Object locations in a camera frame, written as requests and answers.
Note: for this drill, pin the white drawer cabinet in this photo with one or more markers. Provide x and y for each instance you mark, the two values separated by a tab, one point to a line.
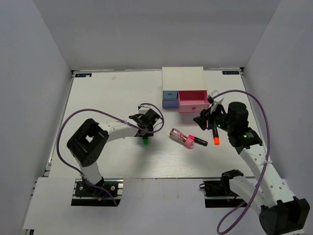
183	79

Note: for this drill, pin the green cap black highlighter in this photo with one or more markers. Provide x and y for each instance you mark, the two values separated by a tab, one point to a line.
145	142

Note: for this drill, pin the right table corner label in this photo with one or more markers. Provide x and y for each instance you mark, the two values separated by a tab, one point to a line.
229	72

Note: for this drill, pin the pink cap clear tube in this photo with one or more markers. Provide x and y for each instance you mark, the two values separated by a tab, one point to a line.
178	136

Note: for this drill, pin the left table corner label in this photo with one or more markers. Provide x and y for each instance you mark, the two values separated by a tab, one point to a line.
83	75

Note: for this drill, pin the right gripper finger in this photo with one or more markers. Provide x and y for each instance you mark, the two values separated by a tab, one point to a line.
201	122
207	112

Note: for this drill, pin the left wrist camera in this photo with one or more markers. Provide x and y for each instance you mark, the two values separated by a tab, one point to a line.
142	109

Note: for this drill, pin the pink cap black highlighter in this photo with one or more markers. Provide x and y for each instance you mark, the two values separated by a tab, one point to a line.
198	140

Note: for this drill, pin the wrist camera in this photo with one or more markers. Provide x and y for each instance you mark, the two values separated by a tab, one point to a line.
214	99
142	109

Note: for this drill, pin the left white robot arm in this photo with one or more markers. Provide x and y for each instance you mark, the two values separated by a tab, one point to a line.
87	143

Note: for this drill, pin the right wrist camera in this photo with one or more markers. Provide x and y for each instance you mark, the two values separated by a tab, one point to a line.
214	99

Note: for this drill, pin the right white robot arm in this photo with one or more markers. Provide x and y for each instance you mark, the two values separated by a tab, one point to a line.
279	210

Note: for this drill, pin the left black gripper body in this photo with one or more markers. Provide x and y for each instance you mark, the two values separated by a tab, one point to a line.
150	128

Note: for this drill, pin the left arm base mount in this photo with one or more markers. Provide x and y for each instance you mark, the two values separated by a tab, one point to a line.
87	196

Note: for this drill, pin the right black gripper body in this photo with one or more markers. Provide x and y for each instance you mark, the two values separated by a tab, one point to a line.
220	120

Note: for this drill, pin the table corner label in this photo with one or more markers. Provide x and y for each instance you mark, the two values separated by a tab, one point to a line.
83	75
229	72

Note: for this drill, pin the small blue drawer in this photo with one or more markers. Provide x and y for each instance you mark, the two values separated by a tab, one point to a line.
169	95

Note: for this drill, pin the orange cap black highlighter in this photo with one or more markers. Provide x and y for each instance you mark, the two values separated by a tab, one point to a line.
216	138

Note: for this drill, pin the large blue-violet drawer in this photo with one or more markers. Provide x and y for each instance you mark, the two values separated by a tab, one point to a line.
170	104

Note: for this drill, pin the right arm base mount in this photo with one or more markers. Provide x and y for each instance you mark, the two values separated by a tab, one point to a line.
217	193

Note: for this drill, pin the pink drawer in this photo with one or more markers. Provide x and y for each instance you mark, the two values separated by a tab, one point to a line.
192	101

